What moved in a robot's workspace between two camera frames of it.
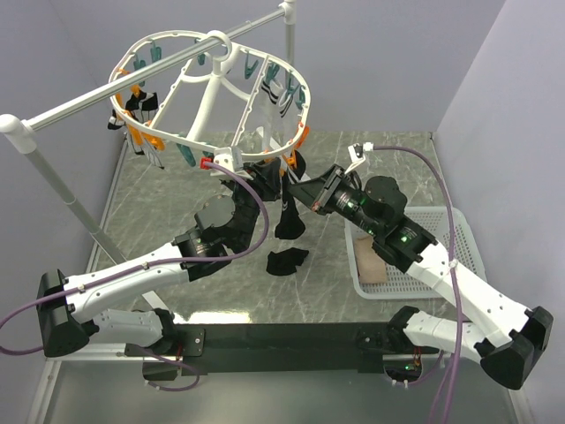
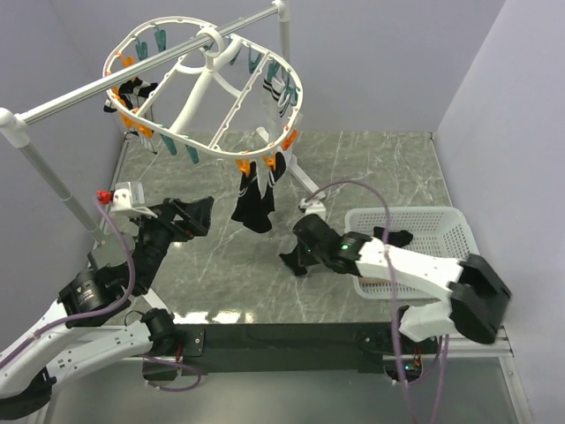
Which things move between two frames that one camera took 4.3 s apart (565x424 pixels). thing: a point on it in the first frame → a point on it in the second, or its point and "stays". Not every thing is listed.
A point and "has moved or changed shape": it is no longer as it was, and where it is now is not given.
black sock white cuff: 284,262 has moved or changed shape
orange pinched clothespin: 303,137 has moved or changed shape
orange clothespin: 138,135 → 128,120
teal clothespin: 249,70 → 141,49
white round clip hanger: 200,89 has moved or changed shape
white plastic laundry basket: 402,284 stays
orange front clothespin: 158,142 → 146,131
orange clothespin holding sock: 291,160 has moved or changed shape
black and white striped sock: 140,105 → 131,92
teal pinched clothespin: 300,97 has moved or changed shape
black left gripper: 267,177 → 197,216
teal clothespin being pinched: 273,69 stays
